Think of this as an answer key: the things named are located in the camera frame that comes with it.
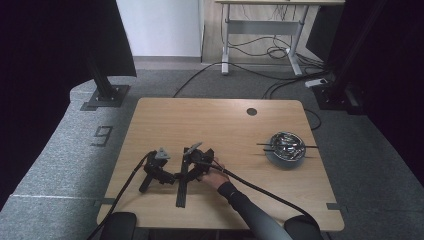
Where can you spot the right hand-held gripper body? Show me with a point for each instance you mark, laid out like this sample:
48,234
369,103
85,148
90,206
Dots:
200,160

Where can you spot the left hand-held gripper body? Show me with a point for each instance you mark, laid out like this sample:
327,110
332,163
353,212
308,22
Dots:
154,166

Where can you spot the black bar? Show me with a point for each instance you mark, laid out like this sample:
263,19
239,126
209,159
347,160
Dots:
181,195

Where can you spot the long black chopstick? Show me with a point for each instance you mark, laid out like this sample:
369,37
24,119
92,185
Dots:
263,144

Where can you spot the steel bowl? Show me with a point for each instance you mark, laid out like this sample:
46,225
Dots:
287,148

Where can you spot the person's right hand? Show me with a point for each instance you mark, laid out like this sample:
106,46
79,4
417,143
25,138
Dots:
216,178

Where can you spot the grey tape strip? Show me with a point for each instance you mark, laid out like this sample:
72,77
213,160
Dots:
104,202
335,206

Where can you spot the black chair armrest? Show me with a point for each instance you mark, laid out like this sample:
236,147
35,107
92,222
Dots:
118,226
301,228

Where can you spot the black table grommet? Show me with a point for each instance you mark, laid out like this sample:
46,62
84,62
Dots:
251,111

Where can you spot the black metal stand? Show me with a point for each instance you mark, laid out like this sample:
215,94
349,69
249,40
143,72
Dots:
107,91
333,96

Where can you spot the white power strip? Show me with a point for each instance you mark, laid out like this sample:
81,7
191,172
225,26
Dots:
315,82

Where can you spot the white desk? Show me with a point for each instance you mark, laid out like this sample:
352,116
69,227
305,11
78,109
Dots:
263,27

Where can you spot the black curtain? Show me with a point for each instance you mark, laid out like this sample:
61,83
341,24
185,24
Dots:
393,66
40,66

